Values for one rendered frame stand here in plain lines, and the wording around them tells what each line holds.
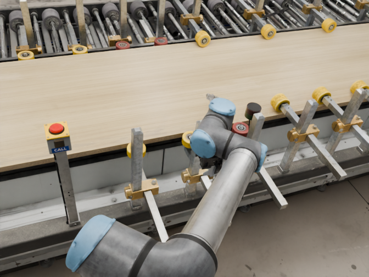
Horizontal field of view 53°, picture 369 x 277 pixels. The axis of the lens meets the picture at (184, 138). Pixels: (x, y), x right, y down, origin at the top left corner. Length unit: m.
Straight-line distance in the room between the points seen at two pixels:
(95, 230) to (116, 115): 1.08
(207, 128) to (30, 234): 0.85
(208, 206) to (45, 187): 1.03
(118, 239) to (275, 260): 1.82
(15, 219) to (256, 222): 1.48
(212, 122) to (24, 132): 0.86
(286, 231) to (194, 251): 1.90
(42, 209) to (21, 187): 0.14
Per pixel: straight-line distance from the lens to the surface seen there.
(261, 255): 2.44
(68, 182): 1.40
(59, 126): 1.22
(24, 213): 1.79
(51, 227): 1.63
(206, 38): 2.25
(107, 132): 1.66
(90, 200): 1.78
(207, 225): 0.80
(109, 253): 0.70
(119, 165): 1.72
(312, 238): 2.62
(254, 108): 1.53
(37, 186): 1.73
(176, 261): 0.69
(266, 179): 1.63
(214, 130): 1.16
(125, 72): 2.00
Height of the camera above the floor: 2.06
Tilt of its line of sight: 45 degrees down
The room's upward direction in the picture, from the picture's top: 8 degrees clockwise
